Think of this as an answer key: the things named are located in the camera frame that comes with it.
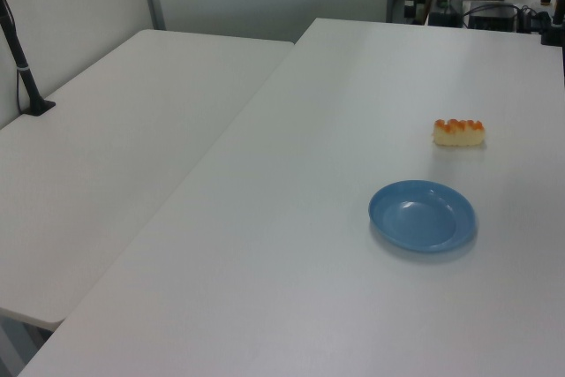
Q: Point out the bread with orange topping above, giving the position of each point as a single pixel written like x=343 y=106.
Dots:
x=459 y=133

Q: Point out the blue plastic plate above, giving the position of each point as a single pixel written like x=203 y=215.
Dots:
x=422 y=217

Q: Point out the white side table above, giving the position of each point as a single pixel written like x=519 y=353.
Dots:
x=110 y=152

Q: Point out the small black device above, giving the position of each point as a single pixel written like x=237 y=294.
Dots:
x=442 y=18

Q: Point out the black electronics box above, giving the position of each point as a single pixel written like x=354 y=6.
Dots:
x=491 y=17

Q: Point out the black table clamp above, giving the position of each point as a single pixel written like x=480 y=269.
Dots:
x=552 y=29

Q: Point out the black camera stand pole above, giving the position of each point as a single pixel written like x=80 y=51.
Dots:
x=22 y=63

